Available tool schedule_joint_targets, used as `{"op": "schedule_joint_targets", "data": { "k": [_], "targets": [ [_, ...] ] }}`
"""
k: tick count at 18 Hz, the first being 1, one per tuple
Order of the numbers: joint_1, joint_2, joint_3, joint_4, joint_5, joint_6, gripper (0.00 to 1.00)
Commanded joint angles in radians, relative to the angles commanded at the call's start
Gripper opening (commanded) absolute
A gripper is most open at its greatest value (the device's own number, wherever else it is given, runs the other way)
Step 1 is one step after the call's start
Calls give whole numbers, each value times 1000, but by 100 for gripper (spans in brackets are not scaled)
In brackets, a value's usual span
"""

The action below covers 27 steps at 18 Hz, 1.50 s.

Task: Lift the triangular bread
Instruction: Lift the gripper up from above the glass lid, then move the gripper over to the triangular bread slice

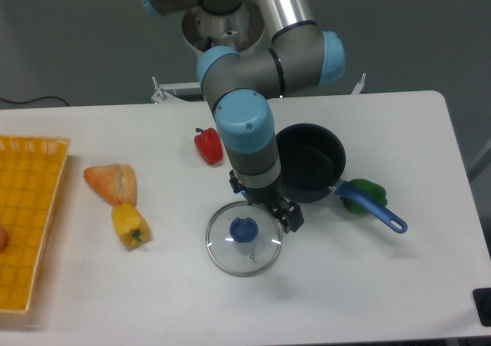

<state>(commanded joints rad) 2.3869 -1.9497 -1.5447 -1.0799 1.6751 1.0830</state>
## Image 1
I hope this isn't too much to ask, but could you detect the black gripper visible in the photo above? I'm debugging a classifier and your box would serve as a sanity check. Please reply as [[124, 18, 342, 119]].
[[229, 170, 305, 233]]

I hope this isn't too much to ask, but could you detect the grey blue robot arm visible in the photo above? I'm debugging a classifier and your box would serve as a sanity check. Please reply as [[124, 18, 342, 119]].
[[141, 0, 346, 232]]

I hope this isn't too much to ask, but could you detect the triangle bread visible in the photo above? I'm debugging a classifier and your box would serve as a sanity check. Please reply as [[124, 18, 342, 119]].
[[83, 163, 137, 206]]

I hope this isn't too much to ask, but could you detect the glass lid blue knob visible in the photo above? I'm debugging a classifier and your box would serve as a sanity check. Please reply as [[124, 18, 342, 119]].
[[205, 202, 283, 278]]

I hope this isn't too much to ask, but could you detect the green bell pepper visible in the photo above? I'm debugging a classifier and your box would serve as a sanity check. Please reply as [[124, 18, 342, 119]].
[[341, 178, 388, 214]]

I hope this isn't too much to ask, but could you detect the red bell pepper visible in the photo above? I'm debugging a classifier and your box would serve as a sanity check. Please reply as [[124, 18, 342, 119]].
[[194, 127, 223, 166]]

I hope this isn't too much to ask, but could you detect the yellow bell pepper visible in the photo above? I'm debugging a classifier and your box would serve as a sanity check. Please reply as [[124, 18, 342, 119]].
[[111, 203, 151, 249]]

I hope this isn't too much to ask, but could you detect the black device table corner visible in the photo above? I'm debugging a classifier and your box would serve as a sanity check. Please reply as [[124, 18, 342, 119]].
[[473, 288, 491, 327]]

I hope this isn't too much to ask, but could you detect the yellow wicker basket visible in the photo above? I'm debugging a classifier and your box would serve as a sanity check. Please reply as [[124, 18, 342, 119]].
[[1, 134, 71, 314]]

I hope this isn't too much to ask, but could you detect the dark saucepan blue handle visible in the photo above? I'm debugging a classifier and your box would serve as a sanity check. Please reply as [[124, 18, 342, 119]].
[[276, 124, 407, 234]]

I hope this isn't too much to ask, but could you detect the black cable on floor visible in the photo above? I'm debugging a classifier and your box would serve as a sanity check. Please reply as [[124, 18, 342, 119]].
[[0, 95, 70, 107]]

